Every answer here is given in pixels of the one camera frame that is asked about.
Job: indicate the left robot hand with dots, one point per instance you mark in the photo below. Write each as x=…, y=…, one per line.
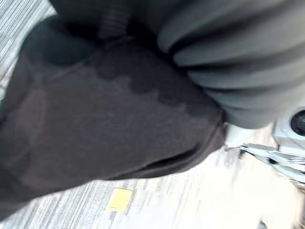
x=238, y=47

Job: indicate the black cloth garment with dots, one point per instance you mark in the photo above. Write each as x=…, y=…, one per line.
x=95, y=119

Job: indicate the silver robot leg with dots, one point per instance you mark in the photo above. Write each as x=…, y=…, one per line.
x=283, y=133

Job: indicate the yellow floor sticker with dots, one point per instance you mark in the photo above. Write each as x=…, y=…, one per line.
x=119, y=200

